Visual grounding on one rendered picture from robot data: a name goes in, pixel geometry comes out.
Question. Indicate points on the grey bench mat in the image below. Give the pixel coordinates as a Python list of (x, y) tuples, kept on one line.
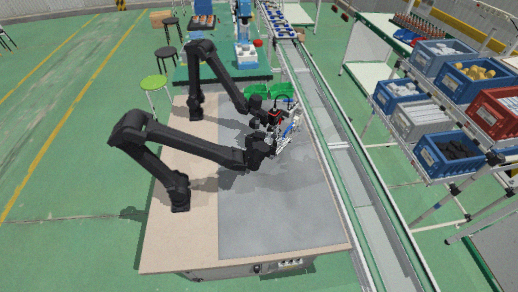
[(284, 206)]

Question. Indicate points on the green plastic bin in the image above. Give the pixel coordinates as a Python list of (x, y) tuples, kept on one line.
[(254, 88), (284, 87)]

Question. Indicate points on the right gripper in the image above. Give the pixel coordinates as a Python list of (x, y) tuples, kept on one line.
[(272, 151)]

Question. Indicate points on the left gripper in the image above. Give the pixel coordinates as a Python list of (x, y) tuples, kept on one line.
[(266, 121)]

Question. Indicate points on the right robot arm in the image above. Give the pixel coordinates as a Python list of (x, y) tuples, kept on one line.
[(133, 141)]

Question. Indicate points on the green-topped workbench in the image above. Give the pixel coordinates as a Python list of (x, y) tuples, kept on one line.
[(226, 37)]

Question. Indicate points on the green round stool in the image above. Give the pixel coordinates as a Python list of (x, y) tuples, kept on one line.
[(154, 82)]

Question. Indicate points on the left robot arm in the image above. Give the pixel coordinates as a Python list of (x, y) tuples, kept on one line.
[(194, 51)]

